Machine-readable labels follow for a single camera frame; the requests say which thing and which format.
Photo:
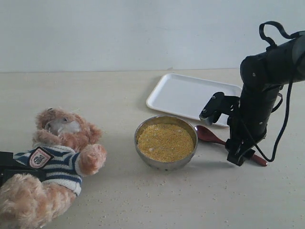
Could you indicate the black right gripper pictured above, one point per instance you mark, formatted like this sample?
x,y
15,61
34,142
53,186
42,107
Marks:
x,y
243,136

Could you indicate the dark red wooden spoon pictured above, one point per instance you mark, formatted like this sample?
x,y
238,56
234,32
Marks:
x,y
206,135

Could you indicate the tan teddy bear striped sweater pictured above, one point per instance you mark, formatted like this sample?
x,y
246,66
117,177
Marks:
x,y
65,147

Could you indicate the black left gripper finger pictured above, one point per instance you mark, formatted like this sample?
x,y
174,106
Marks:
x,y
9,173
7,162

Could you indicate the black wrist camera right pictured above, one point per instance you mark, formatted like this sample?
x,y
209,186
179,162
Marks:
x,y
212,110

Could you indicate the white rectangular plastic tray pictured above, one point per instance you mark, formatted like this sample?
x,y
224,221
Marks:
x,y
186,96

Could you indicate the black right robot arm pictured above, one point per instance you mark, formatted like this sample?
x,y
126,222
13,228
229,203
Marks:
x,y
263,76

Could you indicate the steel bowl of yellow grain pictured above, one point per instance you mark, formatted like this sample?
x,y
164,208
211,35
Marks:
x,y
165,143

